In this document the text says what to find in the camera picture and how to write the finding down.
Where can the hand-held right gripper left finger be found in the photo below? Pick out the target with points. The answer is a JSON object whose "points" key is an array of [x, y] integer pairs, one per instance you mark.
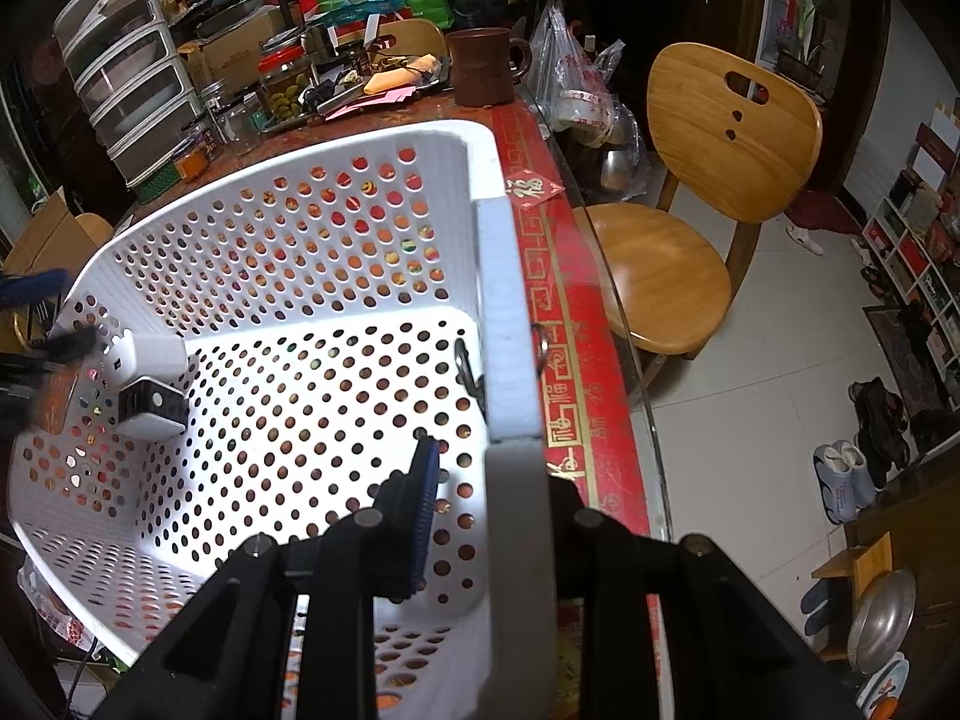
{"points": [[425, 510]]}

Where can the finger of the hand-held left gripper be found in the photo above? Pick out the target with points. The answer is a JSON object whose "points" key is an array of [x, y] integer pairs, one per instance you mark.
{"points": [[71, 345], [34, 285]]}

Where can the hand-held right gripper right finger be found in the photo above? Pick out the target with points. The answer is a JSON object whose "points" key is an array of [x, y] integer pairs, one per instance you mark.
{"points": [[596, 544]]}

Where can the large white charger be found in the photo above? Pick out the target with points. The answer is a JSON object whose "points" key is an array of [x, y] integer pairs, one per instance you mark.
{"points": [[154, 356]]}

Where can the black and white charger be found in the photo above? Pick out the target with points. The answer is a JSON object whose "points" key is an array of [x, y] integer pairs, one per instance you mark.
{"points": [[150, 420]]}

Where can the white perforated plastic basket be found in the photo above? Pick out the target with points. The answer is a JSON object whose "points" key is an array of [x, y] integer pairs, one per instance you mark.
{"points": [[502, 315]]}

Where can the open cardboard box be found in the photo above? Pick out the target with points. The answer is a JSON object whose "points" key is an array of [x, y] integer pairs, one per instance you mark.
{"points": [[45, 232]]}

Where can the red patterned tablecloth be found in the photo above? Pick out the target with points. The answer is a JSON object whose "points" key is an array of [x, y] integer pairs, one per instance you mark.
{"points": [[592, 420]]}

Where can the metal spring clip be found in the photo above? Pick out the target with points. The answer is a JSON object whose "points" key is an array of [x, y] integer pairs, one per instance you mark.
{"points": [[463, 360]]}

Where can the small green plastic basket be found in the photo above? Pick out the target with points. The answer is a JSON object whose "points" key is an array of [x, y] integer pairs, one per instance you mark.
{"points": [[156, 184]]}

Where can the orange lidded jar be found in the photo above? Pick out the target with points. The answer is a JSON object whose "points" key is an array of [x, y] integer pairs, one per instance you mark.
{"points": [[191, 159]]}

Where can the translucent plastic drawer unit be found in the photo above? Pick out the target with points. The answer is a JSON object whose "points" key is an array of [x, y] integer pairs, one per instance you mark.
{"points": [[127, 67]]}

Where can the light blue slipper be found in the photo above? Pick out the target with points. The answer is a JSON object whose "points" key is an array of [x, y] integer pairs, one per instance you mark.
{"points": [[832, 480], [859, 469]]}

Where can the small wooden stool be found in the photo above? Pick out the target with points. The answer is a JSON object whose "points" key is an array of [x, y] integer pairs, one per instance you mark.
{"points": [[855, 570]]}

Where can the empty glass jar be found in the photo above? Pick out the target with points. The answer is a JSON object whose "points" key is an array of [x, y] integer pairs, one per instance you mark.
{"points": [[241, 124]]}

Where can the crumpled plastic package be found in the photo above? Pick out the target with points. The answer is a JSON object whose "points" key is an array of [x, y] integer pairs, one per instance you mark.
{"points": [[52, 619]]}

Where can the wooden chair with holed backrest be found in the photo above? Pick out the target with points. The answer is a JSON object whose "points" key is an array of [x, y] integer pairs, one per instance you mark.
{"points": [[660, 270]]}

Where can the round metal lid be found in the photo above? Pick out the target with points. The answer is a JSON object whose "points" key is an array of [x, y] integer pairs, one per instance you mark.
{"points": [[885, 619]]}

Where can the brown cardboard box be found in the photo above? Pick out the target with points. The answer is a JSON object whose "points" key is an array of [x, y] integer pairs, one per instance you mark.
{"points": [[232, 52]]}

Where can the dark sandal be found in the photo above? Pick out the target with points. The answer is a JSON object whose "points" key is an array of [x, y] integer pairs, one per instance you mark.
{"points": [[889, 442], [874, 397]]}

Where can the red lidded olive jar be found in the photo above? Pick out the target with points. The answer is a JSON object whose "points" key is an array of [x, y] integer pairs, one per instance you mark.
{"points": [[285, 86]]}

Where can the dark wooden cabinet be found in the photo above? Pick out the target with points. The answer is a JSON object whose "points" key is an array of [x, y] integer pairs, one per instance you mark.
{"points": [[930, 532]]}

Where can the red envelope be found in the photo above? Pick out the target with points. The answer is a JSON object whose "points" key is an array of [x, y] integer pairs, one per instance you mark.
{"points": [[534, 190]]}

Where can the metal tray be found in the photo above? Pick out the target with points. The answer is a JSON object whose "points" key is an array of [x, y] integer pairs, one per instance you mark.
{"points": [[337, 101]]}

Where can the dark doormat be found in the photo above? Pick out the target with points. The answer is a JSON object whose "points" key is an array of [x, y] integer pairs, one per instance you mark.
{"points": [[900, 349]]}

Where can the white slipper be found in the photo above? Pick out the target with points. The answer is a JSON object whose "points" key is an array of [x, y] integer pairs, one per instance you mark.
{"points": [[806, 238]]}

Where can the stainless steel pot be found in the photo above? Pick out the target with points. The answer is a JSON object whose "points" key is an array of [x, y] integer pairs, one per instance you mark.
{"points": [[619, 169]]}

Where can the pink paper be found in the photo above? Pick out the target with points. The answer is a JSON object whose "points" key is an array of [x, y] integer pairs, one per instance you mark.
{"points": [[367, 103]]}

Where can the red floor mat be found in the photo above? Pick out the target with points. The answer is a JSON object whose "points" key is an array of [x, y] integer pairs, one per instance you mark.
{"points": [[825, 211]]}

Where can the orange packet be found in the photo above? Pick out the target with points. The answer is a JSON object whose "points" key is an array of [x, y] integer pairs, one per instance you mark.
{"points": [[397, 76]]}

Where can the white red-printed bowl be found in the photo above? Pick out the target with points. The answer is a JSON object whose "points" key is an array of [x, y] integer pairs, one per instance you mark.
{"points": [[589, 111]]}

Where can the white cubby shelf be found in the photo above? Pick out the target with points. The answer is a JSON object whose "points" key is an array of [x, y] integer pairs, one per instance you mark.
{"points": [[919, 240]]}

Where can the brown ceramic mug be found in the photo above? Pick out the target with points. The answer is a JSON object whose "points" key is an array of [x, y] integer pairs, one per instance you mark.
{"points": [[484, 67]]}

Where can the white red-printed plastic bag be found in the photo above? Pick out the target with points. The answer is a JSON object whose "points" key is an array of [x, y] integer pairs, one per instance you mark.
{"points": [[559, 60]]}

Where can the potted plant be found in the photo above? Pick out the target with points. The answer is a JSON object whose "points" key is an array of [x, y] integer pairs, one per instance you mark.
{"points": [[810, 37]]}

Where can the wall poster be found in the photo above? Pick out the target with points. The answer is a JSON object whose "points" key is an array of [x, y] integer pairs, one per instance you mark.
{"points": [[776, 22]]}

